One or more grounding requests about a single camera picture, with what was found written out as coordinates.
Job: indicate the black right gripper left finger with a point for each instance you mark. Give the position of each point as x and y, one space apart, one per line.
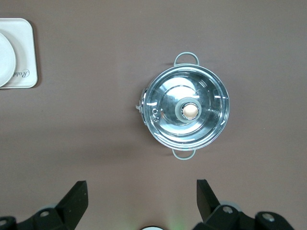
69 206

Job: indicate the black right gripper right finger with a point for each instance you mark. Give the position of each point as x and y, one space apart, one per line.
208 206

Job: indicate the cream round plate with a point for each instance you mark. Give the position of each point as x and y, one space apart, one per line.
6 60

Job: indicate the brown table cover mat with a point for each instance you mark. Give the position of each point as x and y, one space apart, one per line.
96 119

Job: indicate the glass pot lid with knob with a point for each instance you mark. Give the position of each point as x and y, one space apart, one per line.
204 83

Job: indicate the cream rabbit print tray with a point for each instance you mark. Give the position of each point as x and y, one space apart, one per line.
26 48

